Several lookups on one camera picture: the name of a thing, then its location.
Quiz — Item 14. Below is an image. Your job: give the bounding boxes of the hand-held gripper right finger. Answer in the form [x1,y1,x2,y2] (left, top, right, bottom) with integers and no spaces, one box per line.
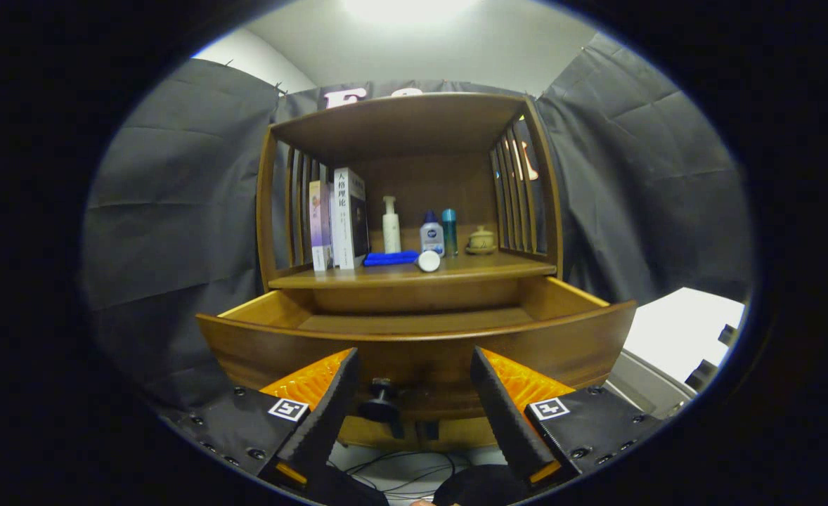
[470,346,670,493]

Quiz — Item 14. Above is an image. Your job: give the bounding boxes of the wooden countertop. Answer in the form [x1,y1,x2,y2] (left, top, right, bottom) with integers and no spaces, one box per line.
[268,249,557,290]

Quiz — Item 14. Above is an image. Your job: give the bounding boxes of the person's dark trouser leg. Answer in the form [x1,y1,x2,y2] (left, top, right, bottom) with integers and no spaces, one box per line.
[432,464,527,506]
[309,464,390,506]

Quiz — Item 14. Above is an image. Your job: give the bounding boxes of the floor cables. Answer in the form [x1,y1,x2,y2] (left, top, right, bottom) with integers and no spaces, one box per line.
[330,450,510,501]

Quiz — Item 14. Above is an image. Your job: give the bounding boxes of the white bottle with blue cap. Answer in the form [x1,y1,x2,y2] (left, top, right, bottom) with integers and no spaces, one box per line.
[420,210,446,257]

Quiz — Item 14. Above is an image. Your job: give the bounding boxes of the wooden cabinet door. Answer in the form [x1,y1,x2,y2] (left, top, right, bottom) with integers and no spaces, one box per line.
[414,418,503,450]
[337,418,415,450]

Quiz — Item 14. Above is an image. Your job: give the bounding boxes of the beige lidded teacup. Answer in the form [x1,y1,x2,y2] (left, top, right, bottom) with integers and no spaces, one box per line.
[465,225,498,255]

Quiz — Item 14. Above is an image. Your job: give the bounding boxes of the thick white book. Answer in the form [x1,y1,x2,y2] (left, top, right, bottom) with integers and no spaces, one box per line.
[332,167,370,271]

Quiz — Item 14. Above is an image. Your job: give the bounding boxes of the blue folded towel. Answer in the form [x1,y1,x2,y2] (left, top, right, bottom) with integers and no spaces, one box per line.
[363,250,420,267]

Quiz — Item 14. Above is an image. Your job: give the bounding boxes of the white pump bottle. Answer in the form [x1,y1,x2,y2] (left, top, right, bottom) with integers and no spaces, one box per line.
[382,195,402,254]

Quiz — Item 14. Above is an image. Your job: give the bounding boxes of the purple book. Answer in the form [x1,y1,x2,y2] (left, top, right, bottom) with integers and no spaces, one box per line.
[309,180,334,273]

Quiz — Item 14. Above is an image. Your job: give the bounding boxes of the brown wooden cabinet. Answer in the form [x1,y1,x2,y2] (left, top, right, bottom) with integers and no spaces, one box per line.
[256,91,564,450]

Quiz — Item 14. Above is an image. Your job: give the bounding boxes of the grey ribbed panel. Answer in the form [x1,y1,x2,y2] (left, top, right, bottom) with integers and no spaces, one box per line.
[605,350,696,420]

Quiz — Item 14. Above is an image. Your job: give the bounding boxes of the black drawer knob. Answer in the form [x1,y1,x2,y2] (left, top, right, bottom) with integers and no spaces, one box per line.
[358,377,395,424]

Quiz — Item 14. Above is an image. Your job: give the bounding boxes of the white flat surface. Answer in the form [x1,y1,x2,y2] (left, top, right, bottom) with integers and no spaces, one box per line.
[623,287,746,384]

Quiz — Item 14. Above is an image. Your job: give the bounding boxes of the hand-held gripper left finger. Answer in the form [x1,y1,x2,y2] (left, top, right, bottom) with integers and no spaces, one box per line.
[164,347,361,493]

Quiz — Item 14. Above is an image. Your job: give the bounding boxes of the brown wooden drawer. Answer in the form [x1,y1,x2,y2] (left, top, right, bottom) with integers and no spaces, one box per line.
[196,276,638,422]

